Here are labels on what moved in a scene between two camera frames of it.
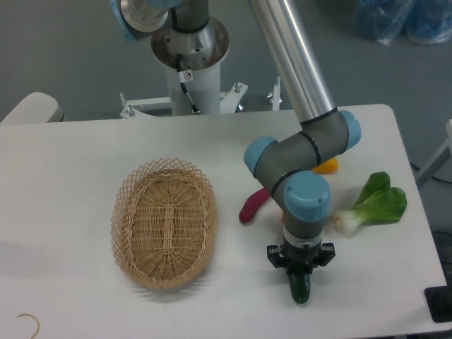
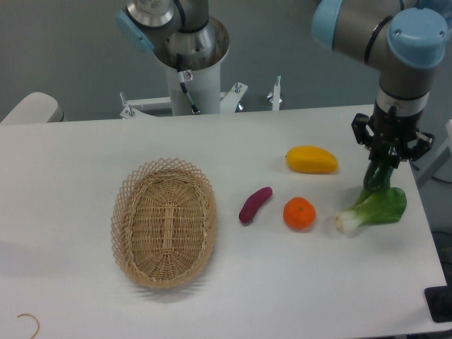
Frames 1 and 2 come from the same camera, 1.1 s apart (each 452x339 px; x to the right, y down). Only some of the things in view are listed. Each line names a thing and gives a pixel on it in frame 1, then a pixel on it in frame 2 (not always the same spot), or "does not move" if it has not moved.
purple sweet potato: (252, 204) does not move
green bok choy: (378, 204) does not move
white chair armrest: (36, 107) does not move
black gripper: (300, 260) → (393, 132)
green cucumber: (300, 286) → (377, 175)
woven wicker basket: (163, 222) does not move
